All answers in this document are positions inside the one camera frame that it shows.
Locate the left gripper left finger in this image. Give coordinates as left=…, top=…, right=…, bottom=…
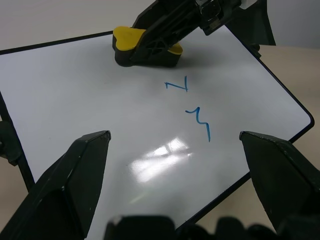
left=0, top=129, right=113, bottom=240

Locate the yellow and black eraser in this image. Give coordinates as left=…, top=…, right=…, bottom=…
left=112, top=25, right=184, bottom=69

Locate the small black-framed whiteboard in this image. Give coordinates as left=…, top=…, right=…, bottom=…
left=0, top=24, right=315, bottom=231

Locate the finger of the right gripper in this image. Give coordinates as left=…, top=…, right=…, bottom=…
left=131, top=0, right=192, bottom=31
left=128, top=3, right=204, bottom=67

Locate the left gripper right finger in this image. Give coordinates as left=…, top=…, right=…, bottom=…
left=239, top=130, right=320, bottom=236

